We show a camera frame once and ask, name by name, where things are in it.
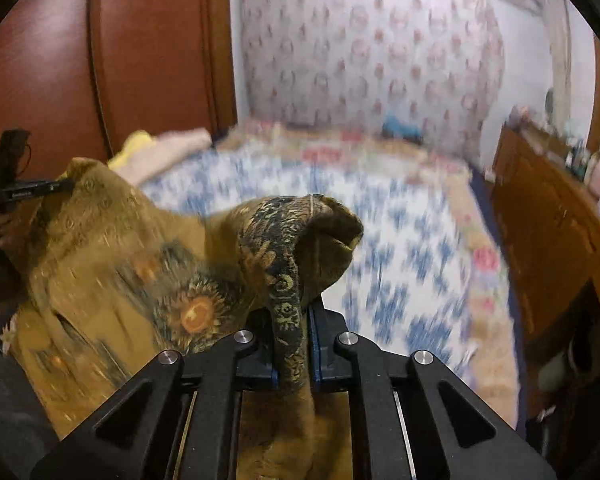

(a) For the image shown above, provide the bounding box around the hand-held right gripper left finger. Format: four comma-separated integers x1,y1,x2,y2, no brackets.
30,309,280,480

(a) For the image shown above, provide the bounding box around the brown sunflower print shirt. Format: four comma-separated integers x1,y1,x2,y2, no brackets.
10,157,366,480

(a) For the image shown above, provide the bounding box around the pink floral blanket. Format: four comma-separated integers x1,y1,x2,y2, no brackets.
215,117,523,431

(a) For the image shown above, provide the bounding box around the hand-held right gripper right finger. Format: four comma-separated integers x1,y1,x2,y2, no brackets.
307,297,558,480

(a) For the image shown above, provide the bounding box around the wooden headboard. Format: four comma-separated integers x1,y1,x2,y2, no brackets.
0,0,238,196

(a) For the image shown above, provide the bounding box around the person's left hand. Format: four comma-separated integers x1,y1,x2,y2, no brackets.
0,207,23,261

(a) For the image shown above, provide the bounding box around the blue plastic bag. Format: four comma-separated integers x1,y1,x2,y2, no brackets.
382,112,423,141

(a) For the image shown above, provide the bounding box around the beige tied window curtain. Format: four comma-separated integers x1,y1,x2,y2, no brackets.
545,0,575,121

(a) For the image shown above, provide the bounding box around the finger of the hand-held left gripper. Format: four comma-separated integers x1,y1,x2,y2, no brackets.
0,177,76,208

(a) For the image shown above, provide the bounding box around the yellow plush toy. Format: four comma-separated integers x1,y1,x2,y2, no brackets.
107,130,156,171

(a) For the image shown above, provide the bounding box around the blue floral bedspread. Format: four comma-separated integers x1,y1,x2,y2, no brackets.
140,150,481,376

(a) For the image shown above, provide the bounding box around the sheer ring pattern curtain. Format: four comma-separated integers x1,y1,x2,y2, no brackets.
237,0,506,146

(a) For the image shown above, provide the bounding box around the person's dark clothing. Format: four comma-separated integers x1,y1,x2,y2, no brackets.
0,240,61,480

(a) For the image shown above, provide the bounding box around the wooden sideboard cabinet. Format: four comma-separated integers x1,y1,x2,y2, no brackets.
490,122,600,421

